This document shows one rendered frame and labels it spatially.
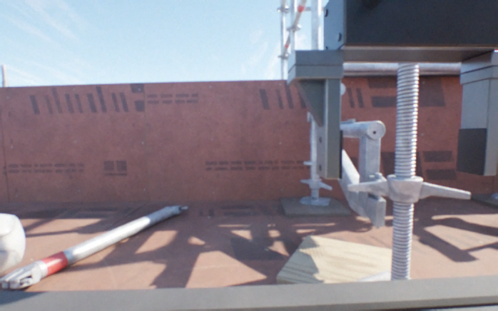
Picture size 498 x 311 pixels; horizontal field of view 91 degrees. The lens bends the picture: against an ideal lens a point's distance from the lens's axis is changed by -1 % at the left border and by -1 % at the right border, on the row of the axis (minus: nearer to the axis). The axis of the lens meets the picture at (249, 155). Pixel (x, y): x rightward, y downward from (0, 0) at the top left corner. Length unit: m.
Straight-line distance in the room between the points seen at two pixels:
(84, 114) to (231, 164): 0.91
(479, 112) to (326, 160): 0.14
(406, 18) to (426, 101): 1.54
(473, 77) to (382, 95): 1.36
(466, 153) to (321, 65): 0.16
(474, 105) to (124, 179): 1.59
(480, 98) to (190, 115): 1.36
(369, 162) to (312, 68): 0.58
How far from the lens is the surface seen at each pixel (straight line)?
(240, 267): 0.81
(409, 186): 0.62
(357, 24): 0.22
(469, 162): 0.29
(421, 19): 0.24
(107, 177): 1.71
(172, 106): 1.53
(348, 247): 0.92
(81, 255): 0.98
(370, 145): 0.76
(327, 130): 0.21
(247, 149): 1.46
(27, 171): 2.01
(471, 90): 0.30
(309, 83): 0.22
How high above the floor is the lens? 0.39
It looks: 5 degrees down
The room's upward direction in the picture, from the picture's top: 1 degrees counter-clockwise
